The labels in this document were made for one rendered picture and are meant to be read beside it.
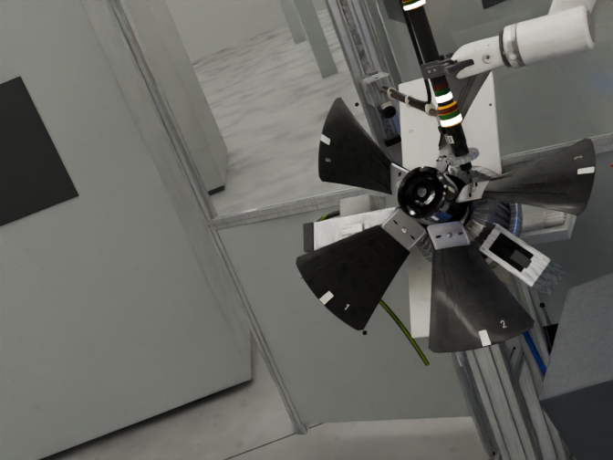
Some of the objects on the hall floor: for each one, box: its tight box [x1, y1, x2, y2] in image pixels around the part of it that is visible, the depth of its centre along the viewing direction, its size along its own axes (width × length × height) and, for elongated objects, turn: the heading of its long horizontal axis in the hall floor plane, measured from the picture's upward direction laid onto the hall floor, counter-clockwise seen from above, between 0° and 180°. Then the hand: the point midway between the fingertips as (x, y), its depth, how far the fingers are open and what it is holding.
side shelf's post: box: [519, 278, 551, 367], centre depth 249 cm, size 4×4×83 cm
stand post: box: [465, 341, 543, 460], centre depth 213 cm, size 4×9×91 cm, turn 110°
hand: (434, 67), depth 166 cm, fingers closed on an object, 4 cm apart
